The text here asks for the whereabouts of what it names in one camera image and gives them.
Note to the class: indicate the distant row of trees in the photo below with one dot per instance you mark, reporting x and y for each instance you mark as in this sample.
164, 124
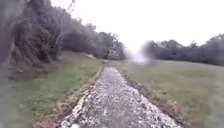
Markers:
190, 51

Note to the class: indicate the grey gravel path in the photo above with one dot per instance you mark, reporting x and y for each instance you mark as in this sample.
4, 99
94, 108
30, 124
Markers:
115, 100

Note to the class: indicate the grass verge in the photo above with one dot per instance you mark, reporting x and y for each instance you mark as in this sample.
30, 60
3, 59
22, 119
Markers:
50, 86

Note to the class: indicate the wood of dark trees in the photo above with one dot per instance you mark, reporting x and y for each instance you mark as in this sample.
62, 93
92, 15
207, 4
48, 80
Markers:
40, 33

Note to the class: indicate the grass field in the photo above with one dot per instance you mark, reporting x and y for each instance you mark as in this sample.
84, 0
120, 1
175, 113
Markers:
190, 86

